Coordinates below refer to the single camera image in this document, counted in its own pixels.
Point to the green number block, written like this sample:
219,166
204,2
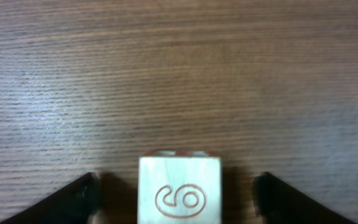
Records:
179,187

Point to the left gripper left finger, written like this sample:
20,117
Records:
75,203

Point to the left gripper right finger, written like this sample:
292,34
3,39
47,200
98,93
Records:
277,202

